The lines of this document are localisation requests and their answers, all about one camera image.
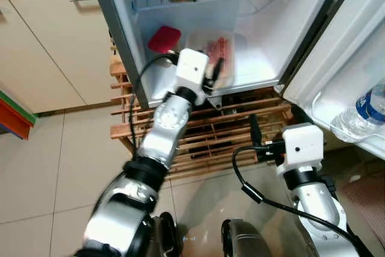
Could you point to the grey robot right leg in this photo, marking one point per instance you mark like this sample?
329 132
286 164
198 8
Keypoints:
243 239

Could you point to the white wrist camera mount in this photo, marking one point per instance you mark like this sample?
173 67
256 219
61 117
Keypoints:
304 142
192 67

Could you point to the grey robot left leg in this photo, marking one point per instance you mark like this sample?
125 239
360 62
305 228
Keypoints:
163 236

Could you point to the clear container with red food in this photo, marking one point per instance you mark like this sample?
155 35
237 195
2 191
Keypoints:
219 49

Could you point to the small fridge body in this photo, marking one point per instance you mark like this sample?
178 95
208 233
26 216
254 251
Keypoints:
258 46

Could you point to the wooden slatted rack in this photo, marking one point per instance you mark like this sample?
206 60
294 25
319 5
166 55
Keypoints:
204 142

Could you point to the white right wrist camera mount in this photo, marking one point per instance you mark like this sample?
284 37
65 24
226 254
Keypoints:
304 142

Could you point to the beige kitchen cabinet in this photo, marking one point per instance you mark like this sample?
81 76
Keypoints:
54 46

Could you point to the pink floor mat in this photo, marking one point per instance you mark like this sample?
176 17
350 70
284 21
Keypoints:
364 203

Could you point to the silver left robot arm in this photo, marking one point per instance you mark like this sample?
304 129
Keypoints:
165 124

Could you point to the small container with red lid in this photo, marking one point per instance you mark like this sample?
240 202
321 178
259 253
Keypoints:
163 37

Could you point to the clear blue-capped water bottle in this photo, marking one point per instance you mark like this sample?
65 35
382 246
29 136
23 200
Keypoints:
361 115

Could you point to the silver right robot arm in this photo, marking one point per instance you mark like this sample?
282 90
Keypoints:
319 209

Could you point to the grey robot leg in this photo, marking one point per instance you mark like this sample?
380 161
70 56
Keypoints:
163 236
243 239

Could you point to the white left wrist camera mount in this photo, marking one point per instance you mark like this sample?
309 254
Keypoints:
192 67

